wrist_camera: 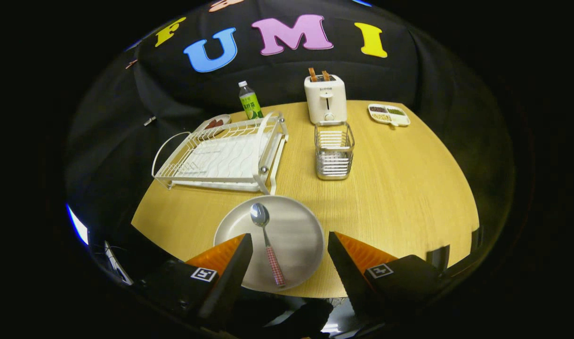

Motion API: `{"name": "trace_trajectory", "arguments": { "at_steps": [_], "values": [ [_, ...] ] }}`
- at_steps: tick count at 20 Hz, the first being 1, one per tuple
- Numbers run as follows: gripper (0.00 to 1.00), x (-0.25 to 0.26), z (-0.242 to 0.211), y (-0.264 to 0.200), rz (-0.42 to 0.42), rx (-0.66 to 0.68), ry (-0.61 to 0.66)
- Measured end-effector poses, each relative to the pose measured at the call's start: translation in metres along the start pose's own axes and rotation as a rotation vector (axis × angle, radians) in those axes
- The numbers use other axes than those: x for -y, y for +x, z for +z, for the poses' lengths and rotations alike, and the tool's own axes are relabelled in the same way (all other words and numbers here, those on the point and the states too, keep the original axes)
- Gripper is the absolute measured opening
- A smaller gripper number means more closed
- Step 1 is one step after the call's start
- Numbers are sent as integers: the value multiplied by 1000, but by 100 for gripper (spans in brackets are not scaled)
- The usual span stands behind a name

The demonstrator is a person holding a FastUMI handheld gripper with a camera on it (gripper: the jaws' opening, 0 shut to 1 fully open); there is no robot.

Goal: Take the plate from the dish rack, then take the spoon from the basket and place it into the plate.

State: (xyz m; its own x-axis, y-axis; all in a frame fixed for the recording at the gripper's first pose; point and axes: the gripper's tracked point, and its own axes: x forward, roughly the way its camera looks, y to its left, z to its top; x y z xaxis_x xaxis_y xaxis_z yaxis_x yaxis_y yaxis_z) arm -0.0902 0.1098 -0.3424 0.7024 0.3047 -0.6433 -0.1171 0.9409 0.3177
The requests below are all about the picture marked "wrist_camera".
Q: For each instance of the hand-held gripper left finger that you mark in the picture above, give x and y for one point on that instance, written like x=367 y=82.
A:
x=230 y=282

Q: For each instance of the black chair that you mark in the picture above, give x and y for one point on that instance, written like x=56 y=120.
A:
x=438 y=258
x=477 y=238

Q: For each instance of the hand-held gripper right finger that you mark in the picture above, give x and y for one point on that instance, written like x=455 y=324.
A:
x=345 y=278

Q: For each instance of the white round plate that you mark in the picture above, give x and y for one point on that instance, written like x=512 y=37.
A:
x=296 y=235

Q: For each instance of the white toaster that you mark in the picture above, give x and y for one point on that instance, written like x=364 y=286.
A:
x=325 y=99

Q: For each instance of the green label drink bottle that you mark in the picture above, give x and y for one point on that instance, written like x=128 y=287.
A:
x=250 y=103

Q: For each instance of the brown meat slice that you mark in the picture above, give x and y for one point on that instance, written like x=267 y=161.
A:
x=209 y=125
x=218 y=122

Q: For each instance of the white divided snack tray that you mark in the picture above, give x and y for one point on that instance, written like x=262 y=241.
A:
x=388 y=115

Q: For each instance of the silver clip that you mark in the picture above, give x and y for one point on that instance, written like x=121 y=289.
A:
x=150 y=121

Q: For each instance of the small plate with meat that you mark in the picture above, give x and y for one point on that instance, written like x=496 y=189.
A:
x=223 y=118

